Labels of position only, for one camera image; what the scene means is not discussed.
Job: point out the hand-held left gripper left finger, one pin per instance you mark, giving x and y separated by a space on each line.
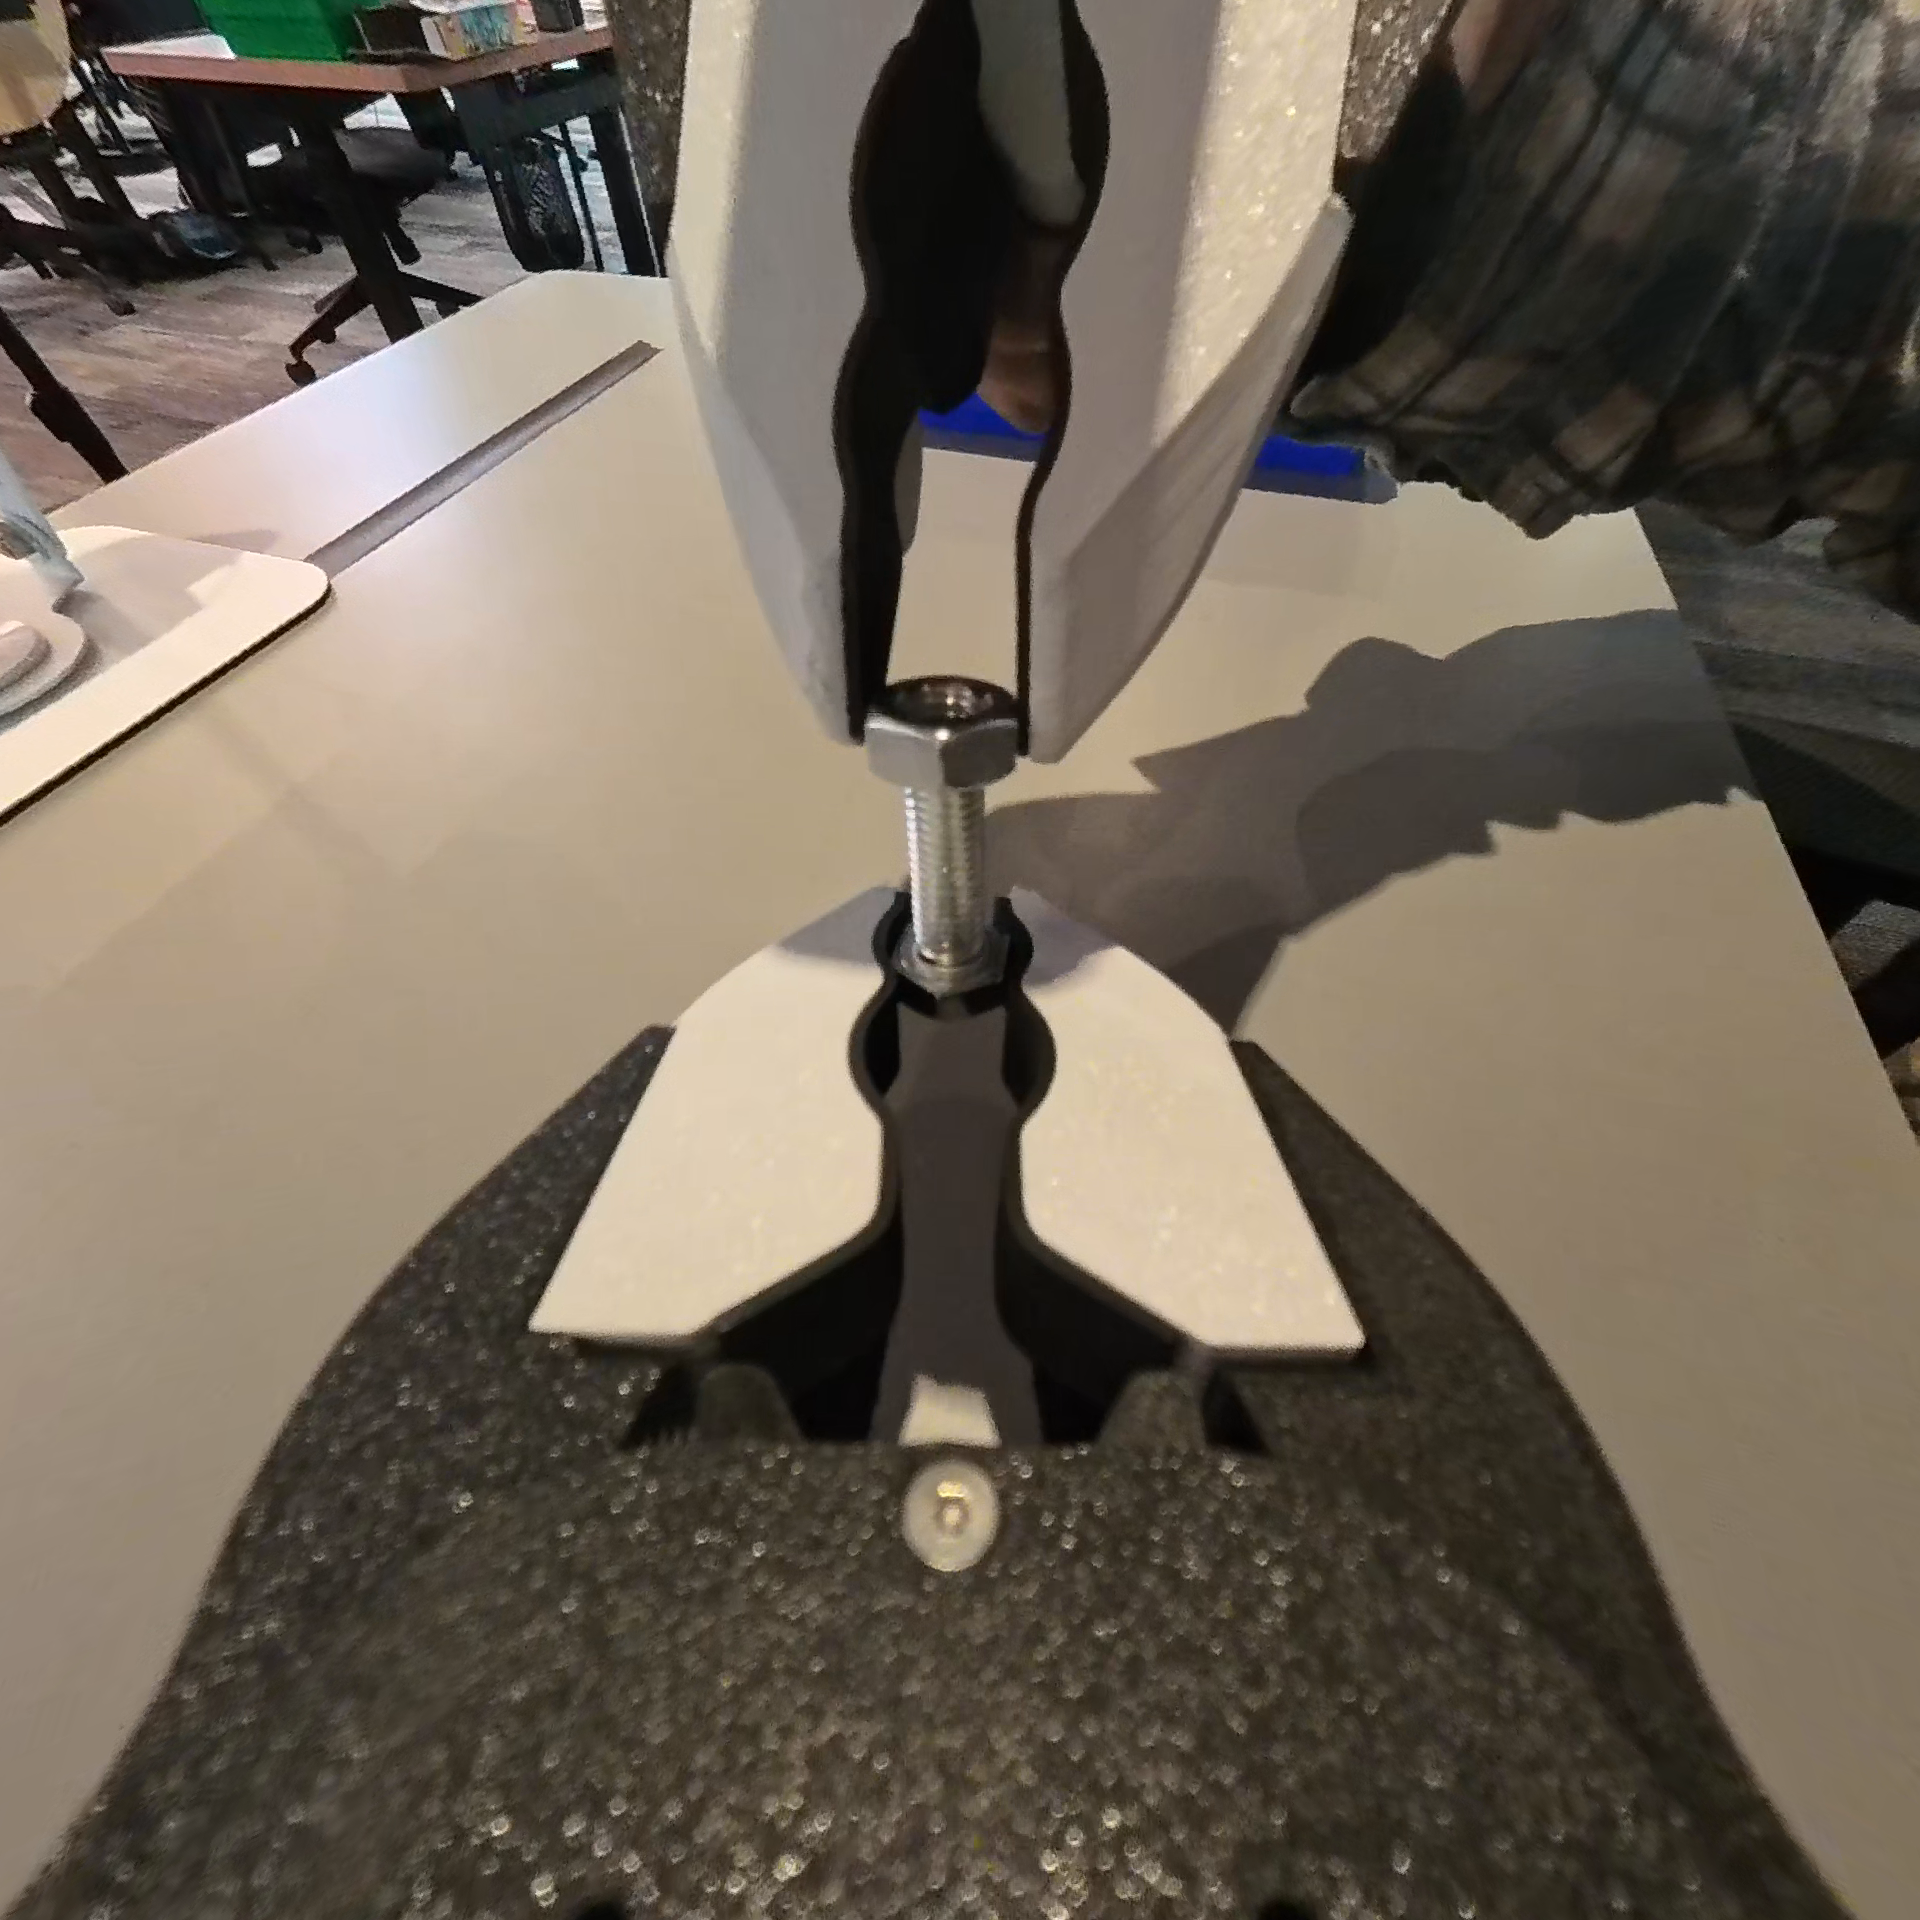
734 1155

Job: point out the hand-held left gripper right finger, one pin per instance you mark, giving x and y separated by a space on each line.
1172 1185

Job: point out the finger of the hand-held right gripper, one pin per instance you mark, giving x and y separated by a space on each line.
1201 224
764 224

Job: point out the blue plastic bin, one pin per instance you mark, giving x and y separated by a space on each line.
1320 462

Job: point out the large silver hex nut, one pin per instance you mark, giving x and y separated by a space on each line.
961 979

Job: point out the large silver hex bolt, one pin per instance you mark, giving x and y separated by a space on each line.
945 870

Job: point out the person's right hand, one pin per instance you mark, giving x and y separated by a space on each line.
1026 352

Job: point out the black mesh bin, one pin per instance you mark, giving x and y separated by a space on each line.
540 202

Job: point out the patterned small box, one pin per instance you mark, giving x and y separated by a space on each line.
481 27

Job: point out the black office chair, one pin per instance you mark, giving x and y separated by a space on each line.
375 181

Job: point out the black small box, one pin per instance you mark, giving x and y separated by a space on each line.
389 31

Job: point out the brown office desk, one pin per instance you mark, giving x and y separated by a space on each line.
300 67

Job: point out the green plastic bin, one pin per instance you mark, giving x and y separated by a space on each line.
271 24

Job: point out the white metal stand base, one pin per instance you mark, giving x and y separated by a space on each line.
182 600

